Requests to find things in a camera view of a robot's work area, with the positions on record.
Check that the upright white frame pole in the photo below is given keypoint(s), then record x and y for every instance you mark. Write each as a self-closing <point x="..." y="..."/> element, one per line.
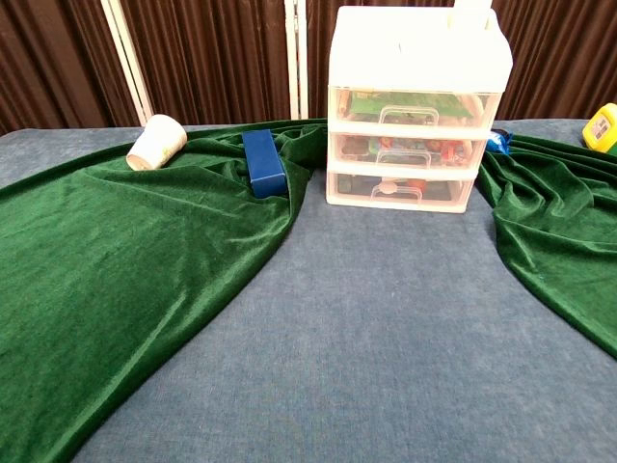
<point x="295" y="58"/>

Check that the white plastic drawer unit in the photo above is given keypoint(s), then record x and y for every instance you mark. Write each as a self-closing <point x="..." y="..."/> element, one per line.
<point x="414" y="48"/>

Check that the blue snack packet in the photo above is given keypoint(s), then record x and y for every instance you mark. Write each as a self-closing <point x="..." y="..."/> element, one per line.
<point x="497" y="142"/>

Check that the brown pleated curtain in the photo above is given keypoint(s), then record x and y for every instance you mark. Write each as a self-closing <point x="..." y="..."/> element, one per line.
<point x="217" y="58"/>

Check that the clear drawer with colourful items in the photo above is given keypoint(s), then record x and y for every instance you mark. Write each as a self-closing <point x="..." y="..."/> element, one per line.
<point x="346" y="161"/>

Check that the slanted white frame pole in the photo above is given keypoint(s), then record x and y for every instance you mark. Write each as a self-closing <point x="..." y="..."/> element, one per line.
<point x="127" y="62"/>

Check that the clear drawer with dark items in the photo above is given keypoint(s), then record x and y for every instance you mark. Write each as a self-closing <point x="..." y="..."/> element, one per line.
<point x="346" y="198"/>

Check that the blue rectangular box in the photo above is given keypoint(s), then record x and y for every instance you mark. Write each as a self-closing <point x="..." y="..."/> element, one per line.
<point x="262" y="159"/>

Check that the green velvet cloth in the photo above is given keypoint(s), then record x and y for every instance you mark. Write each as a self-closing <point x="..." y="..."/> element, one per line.
<point x="96" y="241"/>

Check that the white paper cup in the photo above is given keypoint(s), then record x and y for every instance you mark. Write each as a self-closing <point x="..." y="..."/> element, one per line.
<point x="159" y="140"/>

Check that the yellow container with label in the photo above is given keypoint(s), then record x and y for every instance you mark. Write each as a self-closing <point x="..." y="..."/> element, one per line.
<point x="602" y="128"/>

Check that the clear drawer with green board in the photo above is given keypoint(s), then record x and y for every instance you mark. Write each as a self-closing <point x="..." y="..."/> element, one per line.
<point x="484" y="110"/>

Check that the blue-grey table cloth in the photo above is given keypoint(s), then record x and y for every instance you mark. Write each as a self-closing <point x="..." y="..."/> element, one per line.
<point x="361" y="313"/>

